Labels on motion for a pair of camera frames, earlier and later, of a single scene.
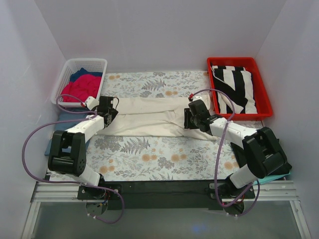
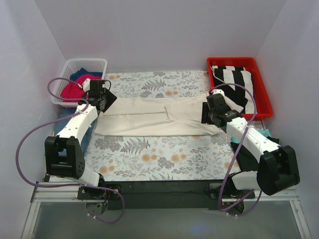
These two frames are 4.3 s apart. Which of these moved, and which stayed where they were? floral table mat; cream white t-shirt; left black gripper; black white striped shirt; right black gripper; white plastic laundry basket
Moved: left black gripper; right black gripper
Stayed: floral table mat; white plastic laundry basket; black white striped shirt; cream white t-shirt
